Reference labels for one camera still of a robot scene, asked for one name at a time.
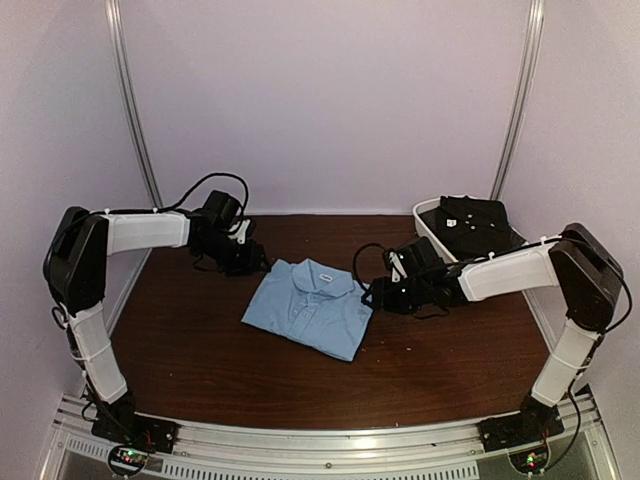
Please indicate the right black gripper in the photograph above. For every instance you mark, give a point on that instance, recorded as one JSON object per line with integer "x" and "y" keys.
{"x": 383, "y": 297}

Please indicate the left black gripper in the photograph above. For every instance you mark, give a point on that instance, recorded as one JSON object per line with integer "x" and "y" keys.
{"x": 250, "y": 263}

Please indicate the white plastic basket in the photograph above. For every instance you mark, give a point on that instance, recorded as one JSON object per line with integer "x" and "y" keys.
{"x": 424, "y": 214}

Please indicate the light blue long sleeve shirt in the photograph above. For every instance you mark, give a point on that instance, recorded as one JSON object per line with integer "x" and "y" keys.
{"x": 311, "y": 304}

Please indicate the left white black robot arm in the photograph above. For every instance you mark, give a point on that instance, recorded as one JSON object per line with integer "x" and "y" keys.
{"x": 75, "y": 267}

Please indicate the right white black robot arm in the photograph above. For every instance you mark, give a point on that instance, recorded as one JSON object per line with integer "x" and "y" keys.
{"x": 574, "y": 263}

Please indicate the black folded shirt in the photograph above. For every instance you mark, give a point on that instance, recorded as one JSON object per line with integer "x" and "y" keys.
{"x": 459, "y": 218}

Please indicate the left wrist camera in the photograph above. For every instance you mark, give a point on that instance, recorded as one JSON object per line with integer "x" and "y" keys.
{"x": 241, "y": 231}

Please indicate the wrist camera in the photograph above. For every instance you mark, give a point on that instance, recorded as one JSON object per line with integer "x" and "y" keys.
{"x": 241, "y": 231}
{"x": 393, "y": 261}

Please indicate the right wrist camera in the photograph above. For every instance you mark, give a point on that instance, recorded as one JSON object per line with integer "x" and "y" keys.
{"x": 393, "y": 261}

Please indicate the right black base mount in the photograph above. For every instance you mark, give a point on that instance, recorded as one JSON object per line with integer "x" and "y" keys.
{"x": 521, "y": 428}

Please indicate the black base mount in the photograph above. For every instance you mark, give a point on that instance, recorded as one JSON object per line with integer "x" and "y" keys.
{"x": 149, "y": 434}
{"x": 521, "y": 428}

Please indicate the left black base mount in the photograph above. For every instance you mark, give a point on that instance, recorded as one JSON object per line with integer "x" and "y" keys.
{"x": 149, "y": 434}

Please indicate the front aluminium rail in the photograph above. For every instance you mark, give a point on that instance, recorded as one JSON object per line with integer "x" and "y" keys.
{"x": 450, "y": 450}

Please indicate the right aluminium frame post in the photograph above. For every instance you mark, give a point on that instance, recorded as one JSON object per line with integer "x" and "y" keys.
{"x": 529, "y": 59}

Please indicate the aluminium frame post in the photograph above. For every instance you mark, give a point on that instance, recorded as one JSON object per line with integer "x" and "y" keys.
{"x": 529, "y": 59}
{"x": 132, "y": 115}

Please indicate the left aluminium frame post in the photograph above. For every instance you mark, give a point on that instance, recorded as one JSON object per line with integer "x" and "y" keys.
{"x": 132, "y": 115}

